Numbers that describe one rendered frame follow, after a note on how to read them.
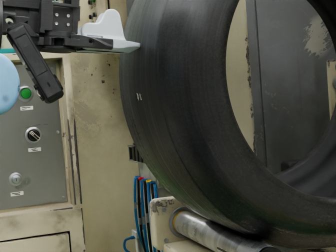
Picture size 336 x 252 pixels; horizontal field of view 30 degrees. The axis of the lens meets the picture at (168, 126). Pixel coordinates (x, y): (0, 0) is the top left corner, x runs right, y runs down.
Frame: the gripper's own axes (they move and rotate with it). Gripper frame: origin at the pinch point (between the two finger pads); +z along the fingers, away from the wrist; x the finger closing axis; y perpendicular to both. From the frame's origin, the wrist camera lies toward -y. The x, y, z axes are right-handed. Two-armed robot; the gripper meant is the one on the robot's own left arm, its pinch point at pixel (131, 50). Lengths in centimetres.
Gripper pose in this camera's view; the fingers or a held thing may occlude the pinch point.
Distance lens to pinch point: 93.2
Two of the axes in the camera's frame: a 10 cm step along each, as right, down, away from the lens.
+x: -3.4, -0.2, 9.4
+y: 0.4, -10.0, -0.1
